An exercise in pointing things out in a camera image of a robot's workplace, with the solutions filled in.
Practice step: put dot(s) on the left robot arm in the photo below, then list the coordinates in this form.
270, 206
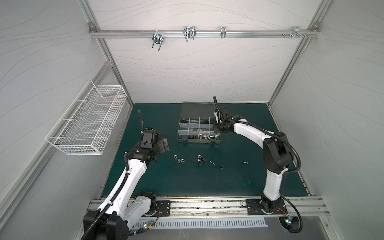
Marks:
116, 216

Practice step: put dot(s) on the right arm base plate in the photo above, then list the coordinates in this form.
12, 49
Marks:
255, 207

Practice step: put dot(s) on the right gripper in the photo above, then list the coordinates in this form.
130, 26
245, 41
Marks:
219, 120

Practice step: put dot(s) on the grey compartment organizer box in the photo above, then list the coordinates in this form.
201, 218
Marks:
197, 118

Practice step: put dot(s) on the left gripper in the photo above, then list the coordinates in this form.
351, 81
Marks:
161, 148

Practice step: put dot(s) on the metal u-bolt clamp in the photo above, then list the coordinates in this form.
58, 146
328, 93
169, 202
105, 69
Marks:
189, 33
157, 39

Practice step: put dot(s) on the white vent strip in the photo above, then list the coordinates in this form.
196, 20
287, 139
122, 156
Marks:
210, 223

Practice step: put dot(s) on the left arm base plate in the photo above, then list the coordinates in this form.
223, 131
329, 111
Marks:
159, 209

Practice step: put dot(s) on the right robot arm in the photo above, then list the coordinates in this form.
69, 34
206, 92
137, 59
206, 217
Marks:
278, 154

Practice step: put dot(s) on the green table mat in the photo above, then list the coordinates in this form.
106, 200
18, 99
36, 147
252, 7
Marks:
167, 177

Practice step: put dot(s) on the aluminium crossbar rail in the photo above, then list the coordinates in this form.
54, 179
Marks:
201, 34

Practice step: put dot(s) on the white wire basket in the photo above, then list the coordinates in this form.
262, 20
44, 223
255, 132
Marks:
86, 125

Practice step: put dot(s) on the right metal rail clamp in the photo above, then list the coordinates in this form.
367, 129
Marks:
295, 34

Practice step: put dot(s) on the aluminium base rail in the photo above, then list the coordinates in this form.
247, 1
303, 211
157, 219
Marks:
233, 207

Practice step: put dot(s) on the small metal bracket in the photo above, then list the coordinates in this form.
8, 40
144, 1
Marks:
223, 32

